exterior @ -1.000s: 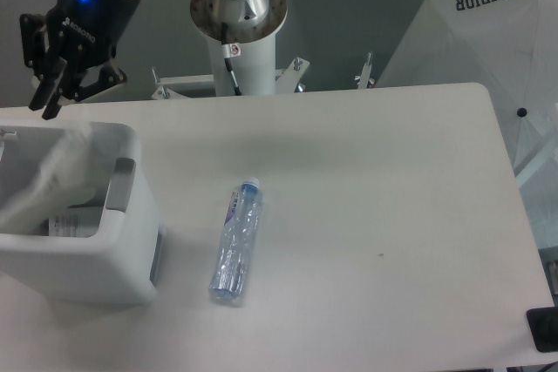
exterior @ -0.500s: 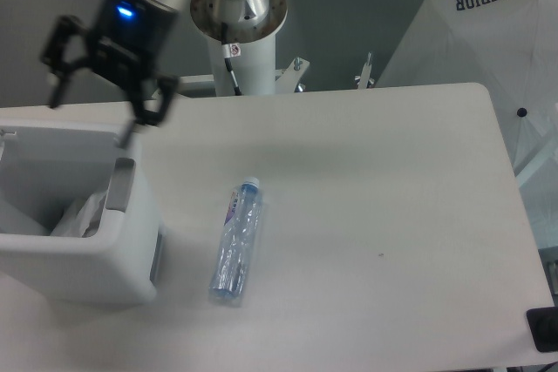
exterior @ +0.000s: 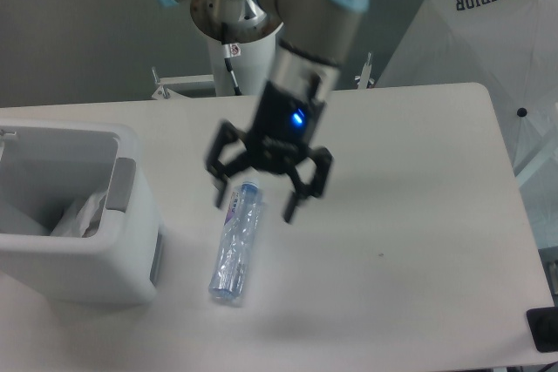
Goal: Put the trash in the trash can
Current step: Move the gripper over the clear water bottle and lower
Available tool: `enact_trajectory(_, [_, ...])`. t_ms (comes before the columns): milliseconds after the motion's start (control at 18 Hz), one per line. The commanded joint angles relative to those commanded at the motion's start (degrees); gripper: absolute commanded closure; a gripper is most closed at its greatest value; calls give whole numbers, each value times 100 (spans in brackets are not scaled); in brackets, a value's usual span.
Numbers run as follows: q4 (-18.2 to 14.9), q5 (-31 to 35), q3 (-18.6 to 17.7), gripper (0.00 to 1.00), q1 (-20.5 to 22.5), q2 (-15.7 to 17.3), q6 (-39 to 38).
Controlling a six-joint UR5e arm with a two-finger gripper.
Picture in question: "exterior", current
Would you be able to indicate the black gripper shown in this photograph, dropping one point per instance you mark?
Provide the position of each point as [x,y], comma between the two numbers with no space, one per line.
[276,142]

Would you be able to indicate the crushed clear plastic bottle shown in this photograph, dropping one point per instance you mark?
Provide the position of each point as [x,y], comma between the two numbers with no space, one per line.
[237,239]

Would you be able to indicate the clear plastic bag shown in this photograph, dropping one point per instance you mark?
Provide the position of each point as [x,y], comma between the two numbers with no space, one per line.
[81,219]

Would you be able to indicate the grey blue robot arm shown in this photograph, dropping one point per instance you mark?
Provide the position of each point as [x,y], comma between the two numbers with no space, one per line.
[314,44]

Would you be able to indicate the white plastic trash can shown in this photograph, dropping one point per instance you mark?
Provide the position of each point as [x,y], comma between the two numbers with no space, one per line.
[45,166]

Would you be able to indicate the metal clamp bolt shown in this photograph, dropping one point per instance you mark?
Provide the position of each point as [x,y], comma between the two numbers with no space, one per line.
[364,80]

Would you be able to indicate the white superior umbrella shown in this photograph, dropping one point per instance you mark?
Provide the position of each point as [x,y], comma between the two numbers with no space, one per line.
[508,46]

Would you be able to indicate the black device at table edge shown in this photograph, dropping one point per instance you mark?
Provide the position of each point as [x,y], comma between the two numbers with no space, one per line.
[542,323]

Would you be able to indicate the white mounting bracket frame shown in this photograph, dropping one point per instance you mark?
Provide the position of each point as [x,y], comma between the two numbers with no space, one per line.
[197,86]

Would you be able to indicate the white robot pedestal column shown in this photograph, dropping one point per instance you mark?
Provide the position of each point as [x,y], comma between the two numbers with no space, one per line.
[235,67]

